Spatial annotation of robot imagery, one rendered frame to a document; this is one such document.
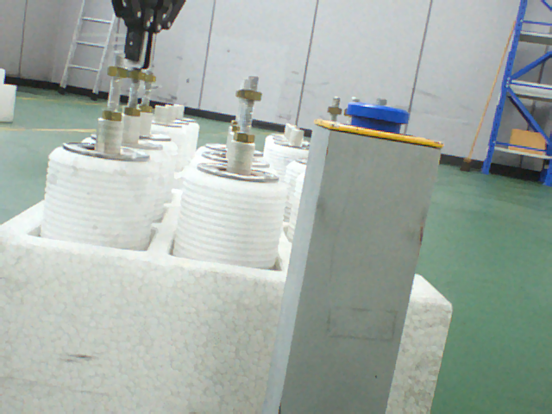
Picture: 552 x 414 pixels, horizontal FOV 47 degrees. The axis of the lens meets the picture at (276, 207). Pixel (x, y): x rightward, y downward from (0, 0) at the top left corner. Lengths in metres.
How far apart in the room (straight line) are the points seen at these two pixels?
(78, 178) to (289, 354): 0.24
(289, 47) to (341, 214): 6.95
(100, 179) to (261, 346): 0.19
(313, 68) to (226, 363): 6.74
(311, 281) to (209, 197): 0.18
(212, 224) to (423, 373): 0.22
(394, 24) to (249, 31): 1.62
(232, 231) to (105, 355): 0.14
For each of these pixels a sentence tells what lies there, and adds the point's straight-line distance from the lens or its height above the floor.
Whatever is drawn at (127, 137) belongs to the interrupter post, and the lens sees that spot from 0.70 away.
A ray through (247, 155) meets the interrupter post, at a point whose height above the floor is 0.27.
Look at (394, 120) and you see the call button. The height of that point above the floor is 0.32.
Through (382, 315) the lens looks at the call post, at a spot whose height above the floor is 0.20.
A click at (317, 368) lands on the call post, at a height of 0.16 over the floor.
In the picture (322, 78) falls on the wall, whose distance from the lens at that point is 7.19.
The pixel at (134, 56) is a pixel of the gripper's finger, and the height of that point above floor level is 0.34.
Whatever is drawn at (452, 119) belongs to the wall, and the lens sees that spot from 6.97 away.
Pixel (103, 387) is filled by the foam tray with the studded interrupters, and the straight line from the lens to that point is 0.57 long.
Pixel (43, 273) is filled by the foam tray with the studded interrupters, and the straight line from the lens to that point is 0.54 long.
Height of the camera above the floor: 0.32
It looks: 9 degrees down
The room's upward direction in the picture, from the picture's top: 10 degrees clockwise
